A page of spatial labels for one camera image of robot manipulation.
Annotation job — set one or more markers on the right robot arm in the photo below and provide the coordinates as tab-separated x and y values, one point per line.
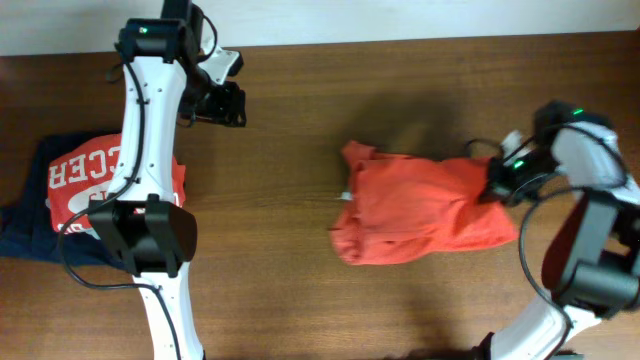
590	272

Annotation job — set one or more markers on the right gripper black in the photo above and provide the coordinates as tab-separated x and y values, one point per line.
496	189

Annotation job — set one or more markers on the folded red soccer shirt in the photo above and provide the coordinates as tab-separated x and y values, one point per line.
80	176

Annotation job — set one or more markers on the dark navy folded garment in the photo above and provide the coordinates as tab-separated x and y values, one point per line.
26	230

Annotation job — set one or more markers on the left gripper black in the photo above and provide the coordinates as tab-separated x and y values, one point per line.
231	108

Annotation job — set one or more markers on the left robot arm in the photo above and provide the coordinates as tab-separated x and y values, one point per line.
170	75

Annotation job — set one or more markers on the orange soccer t-shirt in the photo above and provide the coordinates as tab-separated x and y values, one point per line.
403	207

